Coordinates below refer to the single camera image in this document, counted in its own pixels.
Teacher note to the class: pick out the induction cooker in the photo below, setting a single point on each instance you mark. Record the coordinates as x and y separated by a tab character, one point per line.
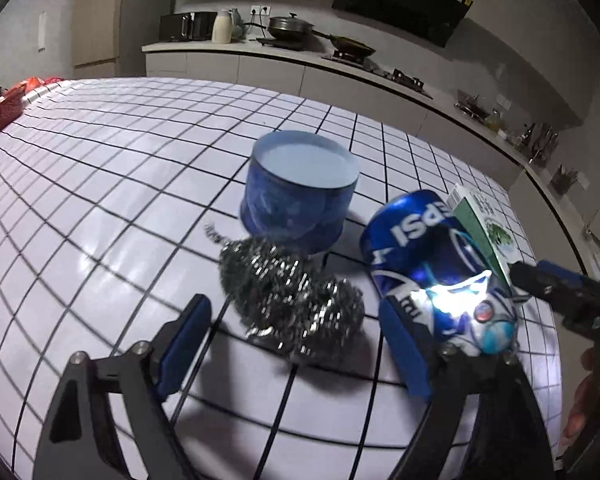
280	43

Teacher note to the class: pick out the grey teapot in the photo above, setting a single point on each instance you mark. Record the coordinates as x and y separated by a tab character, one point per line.
237	27

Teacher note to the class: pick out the person's right hand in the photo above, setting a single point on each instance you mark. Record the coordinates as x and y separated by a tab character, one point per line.
595	395

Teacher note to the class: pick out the dark condiment bottles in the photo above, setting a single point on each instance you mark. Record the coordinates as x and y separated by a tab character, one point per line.
540	142

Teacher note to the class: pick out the black frying pan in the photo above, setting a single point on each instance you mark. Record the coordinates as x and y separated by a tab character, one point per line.
352	46

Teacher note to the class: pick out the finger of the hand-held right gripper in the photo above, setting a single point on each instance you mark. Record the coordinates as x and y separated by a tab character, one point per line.
555	285

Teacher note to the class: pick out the steel wool scrubber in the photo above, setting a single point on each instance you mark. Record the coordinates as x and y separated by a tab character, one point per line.
290	300

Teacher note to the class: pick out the crumpled blue tub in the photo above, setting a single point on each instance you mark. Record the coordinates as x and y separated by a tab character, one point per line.
290	210

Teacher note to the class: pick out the yellow oil bottle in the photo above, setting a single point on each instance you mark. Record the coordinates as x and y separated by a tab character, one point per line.
494	121

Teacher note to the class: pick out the orange-red plastic bag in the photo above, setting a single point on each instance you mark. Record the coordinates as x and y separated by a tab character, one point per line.
42	82

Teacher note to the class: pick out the utensil holder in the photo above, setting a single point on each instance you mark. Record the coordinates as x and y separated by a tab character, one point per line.
564	180

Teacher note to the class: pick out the white jug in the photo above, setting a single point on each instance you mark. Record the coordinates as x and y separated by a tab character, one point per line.
221	27

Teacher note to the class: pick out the gas stove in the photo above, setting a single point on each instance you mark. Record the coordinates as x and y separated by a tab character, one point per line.
380	72

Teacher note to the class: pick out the crushed blue soda can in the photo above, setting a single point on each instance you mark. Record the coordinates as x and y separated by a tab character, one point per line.
420	240

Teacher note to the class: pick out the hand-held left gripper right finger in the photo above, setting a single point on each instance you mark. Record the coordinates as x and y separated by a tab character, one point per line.
405	355

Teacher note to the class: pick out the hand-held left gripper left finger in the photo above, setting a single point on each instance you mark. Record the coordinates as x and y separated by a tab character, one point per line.
182	347

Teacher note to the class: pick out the lidded cooking pan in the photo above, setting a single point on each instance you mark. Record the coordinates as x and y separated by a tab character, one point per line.
292	27

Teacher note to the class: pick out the beige refrigerator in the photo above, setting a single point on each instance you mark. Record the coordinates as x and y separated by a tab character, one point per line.
97	20

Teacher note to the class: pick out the white wall socket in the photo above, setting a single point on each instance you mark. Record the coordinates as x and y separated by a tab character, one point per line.
261	10

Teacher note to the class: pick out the black toaster oven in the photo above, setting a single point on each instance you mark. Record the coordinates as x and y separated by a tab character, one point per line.
185	27

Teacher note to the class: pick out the green and white carton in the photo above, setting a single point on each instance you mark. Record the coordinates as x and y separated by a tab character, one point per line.
490	230

